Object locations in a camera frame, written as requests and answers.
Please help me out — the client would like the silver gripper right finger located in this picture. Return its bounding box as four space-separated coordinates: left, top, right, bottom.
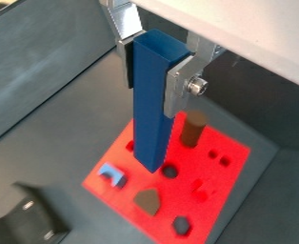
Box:
164 31 224 118

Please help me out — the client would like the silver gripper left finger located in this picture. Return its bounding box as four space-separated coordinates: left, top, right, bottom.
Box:
99 0 146 89

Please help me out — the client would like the dark blue rectangular bar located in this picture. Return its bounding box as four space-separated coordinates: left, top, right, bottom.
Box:
134 30 190 173

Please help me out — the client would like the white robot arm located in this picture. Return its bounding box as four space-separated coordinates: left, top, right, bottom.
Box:
99 0 299 117

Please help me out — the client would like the red peg board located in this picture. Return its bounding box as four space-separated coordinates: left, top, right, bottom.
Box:
83 112 251 244

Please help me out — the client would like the black curved fixture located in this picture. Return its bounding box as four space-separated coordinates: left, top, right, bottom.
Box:
0 182 71 244

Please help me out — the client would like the tall brown cylinder peg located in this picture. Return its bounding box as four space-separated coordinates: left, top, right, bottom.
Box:
180 111 207 148

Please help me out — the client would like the light blue notched peg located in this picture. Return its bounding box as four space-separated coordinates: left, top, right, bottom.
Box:
98 162 127 189

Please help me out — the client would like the red notched peg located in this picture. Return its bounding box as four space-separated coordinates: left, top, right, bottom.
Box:
191 178 216 202

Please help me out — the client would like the short brown pentagon peg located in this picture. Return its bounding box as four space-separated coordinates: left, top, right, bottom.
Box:
134 189 160 216

